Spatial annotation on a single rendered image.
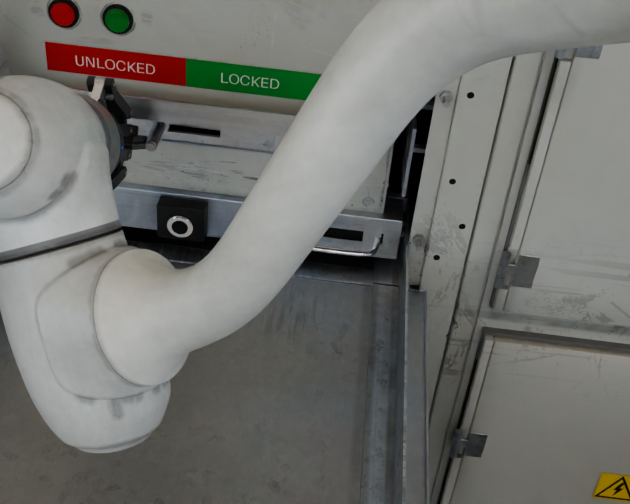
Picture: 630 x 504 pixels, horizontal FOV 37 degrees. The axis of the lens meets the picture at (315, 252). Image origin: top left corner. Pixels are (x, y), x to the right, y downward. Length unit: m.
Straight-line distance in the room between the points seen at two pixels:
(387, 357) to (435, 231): 0.16
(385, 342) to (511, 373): 0.22
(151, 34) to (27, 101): 0.42
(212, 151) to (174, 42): 0.14
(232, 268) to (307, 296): 0.52
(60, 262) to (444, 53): 0.32
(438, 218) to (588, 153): 0.19
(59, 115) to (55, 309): 0.14
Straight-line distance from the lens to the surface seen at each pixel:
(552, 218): 1.08
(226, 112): 1.05
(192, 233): 1.15
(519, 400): 1.27
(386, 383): 1.03
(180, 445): 0.96
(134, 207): 1.18
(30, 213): 0.69
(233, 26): 1.04
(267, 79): 1.06
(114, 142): 0.82
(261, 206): 0.59
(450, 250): 1.13
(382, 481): 0.94
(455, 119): 1.03
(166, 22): 1.06
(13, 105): 0.66
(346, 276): 1.17
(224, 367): 1.03
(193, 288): 0.64
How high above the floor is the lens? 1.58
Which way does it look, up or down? 38 degrees down
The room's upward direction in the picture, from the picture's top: 6 degrees clockwise
